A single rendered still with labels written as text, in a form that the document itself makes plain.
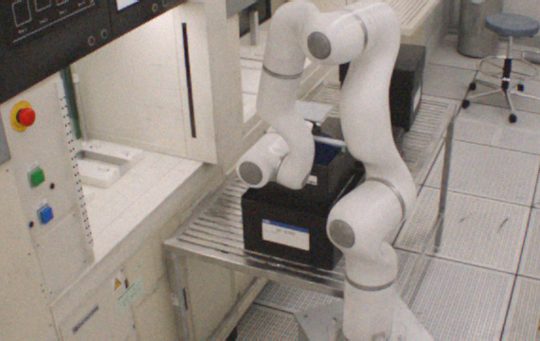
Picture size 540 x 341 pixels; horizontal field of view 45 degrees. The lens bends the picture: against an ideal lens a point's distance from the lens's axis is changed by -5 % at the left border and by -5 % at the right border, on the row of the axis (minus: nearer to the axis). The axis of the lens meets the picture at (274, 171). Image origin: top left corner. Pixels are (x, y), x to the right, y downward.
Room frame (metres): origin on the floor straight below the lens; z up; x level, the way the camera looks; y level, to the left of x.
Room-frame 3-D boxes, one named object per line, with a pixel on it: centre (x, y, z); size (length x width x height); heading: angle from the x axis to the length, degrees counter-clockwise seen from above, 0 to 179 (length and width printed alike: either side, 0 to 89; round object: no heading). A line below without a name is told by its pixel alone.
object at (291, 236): (1.65, -0.08, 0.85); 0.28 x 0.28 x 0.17; 64
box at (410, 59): (2.45, -0.43, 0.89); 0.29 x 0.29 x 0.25; 68
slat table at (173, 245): (2.08, -0.22, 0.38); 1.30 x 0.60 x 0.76; 154
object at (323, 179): (1.65, -0.09, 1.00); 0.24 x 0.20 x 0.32; 63
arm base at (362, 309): (1.22, -0.21, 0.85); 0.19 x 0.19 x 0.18
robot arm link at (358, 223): (1.19, -0.19, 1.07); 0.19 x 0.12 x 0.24; 138
